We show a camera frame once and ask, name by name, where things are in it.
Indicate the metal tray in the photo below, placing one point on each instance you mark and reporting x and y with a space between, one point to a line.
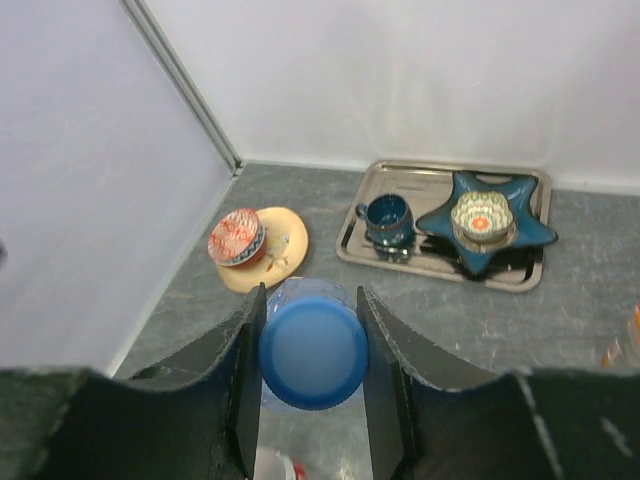
440 249

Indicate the small patterned bowl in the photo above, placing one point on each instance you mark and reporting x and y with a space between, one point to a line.
482 215

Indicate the blue bottle cap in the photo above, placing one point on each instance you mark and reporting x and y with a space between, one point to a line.
313 352

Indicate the red patterned bowl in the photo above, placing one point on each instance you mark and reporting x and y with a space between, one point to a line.
236 238

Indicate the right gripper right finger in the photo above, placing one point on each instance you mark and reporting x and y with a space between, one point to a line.
433 415

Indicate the blue cap water bottle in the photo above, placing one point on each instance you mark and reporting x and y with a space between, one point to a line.
331 443

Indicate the tan wooden plate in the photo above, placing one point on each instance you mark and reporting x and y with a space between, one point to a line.
287 242

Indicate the red cap water bottle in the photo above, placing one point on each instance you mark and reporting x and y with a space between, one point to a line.
271 464

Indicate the blue teacup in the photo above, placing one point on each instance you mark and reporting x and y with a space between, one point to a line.
388 218

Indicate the orange tea bottle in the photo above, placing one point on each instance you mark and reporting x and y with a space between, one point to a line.
623 351

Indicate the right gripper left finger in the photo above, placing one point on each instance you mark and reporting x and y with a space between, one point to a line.
192 415

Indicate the blue star-shaped dish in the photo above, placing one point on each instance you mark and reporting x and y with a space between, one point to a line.
526 231

